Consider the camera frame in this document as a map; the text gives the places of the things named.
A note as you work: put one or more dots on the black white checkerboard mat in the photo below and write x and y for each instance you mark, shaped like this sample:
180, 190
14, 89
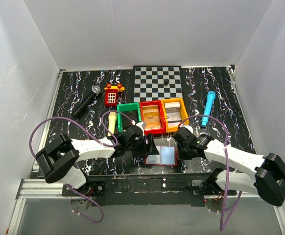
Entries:
149, 83

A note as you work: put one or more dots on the black card stack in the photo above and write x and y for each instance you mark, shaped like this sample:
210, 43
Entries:
133, 115

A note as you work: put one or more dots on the white card stack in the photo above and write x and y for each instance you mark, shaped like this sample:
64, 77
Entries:
173, 115

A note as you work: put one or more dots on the cream toy microphone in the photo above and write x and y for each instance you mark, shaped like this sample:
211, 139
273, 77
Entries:
112, 119

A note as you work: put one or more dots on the red toy phone booth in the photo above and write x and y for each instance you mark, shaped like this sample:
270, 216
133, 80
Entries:
111, 93

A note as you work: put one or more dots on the blue toy microphone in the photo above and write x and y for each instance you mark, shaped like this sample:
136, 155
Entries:
208, 107

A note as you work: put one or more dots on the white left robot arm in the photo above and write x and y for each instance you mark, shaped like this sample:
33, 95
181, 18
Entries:
57, 160

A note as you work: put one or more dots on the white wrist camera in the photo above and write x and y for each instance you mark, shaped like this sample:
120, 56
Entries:
141, 125
187, 127

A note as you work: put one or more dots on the black chess pawn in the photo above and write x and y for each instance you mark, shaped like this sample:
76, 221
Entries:
166, 82

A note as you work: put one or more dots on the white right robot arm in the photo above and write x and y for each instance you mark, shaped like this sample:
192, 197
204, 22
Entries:
257, 174

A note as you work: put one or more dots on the gold card stack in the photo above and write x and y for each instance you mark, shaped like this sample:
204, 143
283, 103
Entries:
151, 116

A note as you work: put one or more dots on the black microphone silver head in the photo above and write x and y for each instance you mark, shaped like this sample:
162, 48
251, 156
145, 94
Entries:
85, 102

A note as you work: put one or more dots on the red plastic bin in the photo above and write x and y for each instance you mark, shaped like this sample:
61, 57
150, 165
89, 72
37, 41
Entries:
162, 118

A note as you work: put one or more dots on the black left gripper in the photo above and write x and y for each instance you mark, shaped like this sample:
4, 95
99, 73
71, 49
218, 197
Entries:
146, 146

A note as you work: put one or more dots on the green plastic bin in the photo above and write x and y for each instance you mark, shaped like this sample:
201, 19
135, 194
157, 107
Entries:
127, 107

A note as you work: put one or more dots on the yellow plastic bin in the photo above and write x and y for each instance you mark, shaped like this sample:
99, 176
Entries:
183, 112

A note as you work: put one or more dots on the red leather card holder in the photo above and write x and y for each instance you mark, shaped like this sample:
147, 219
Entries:
167, 156

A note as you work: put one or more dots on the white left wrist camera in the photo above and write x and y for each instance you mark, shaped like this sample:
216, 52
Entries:
141, 125

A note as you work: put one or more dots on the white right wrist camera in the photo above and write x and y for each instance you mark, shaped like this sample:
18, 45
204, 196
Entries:
187, 127

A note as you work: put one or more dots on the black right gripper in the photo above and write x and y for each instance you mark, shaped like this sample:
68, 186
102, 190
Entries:
182, 151

